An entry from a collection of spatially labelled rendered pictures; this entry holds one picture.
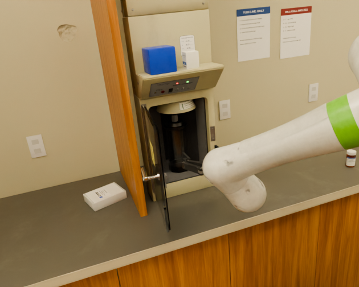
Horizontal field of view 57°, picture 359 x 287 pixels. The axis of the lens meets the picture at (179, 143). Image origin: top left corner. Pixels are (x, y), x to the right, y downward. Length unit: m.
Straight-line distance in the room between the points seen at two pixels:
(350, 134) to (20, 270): 1.10
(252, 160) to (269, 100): 1.30
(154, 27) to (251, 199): 0.72
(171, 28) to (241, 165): 0.67
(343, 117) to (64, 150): 1.38
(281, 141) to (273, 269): 0.92
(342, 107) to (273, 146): 0.17
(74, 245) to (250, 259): 0.72
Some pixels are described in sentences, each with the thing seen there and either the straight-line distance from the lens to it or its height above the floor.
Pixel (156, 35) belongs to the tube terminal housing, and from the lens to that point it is 1.30.
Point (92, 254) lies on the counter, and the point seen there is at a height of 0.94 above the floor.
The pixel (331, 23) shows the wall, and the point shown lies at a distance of 2.30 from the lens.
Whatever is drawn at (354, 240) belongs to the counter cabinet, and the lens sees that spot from 1.86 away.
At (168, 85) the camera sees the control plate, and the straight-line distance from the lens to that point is 1.25.
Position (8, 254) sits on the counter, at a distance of 1.42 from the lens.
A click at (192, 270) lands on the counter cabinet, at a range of 1.40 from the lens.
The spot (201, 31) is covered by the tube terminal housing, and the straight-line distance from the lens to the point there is 1.36.
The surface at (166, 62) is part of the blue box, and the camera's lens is 1.20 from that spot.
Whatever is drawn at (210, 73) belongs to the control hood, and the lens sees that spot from 1.28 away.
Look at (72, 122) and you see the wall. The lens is 1.74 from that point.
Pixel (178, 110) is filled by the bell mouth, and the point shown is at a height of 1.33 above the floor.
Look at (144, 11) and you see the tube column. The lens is 1.29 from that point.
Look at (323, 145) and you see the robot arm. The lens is 0.77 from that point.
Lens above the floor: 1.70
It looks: 21 degrees down
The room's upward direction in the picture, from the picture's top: 6 degrees counter-clockwise
